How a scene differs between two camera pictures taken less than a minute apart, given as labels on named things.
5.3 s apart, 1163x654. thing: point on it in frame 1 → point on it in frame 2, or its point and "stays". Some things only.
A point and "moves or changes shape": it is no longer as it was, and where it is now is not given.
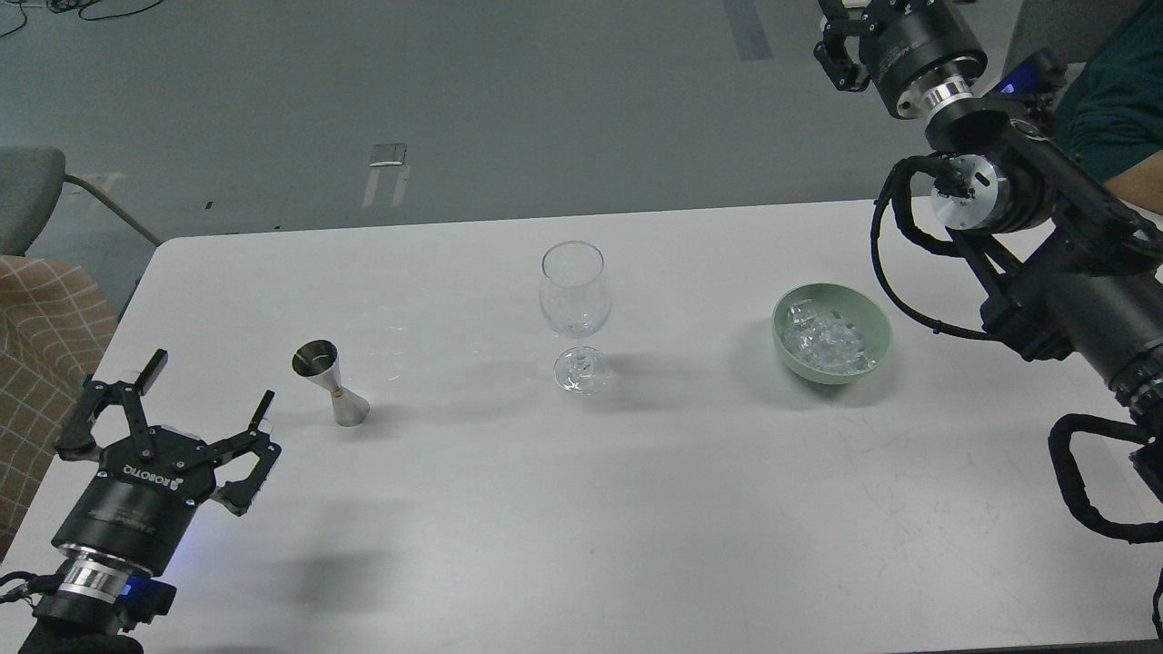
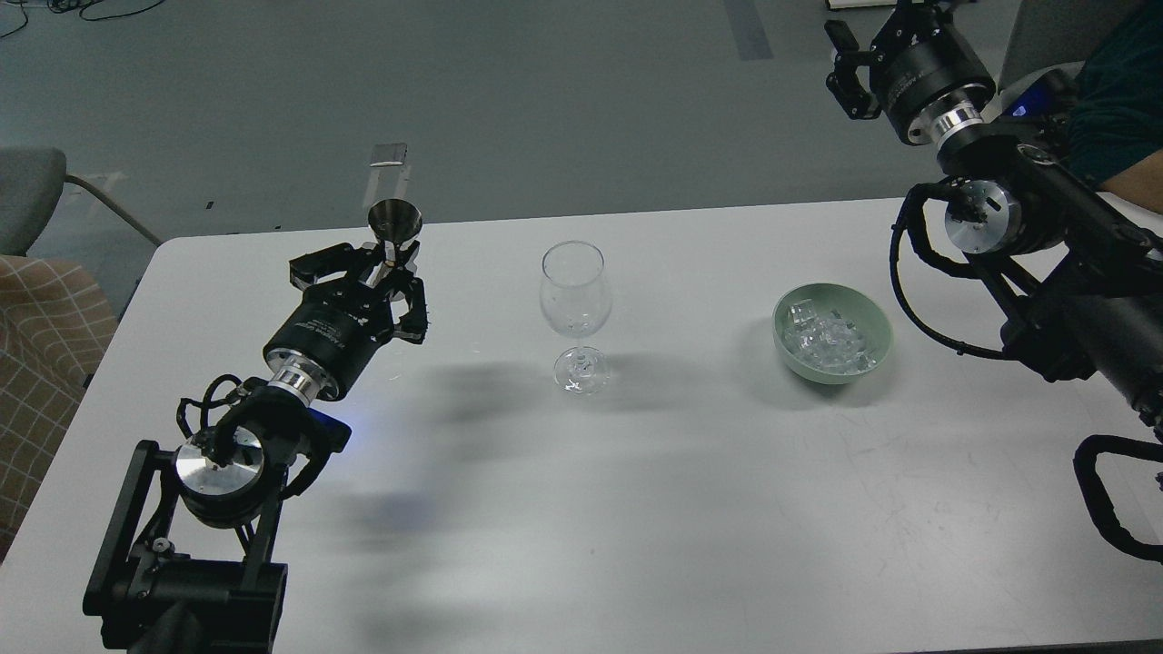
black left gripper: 148,482 → 338,327
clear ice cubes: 819,336 stays
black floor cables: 60,5 stays
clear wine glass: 575,298 stays
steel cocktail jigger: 318,360 moves or changes shape
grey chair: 31,179 stays
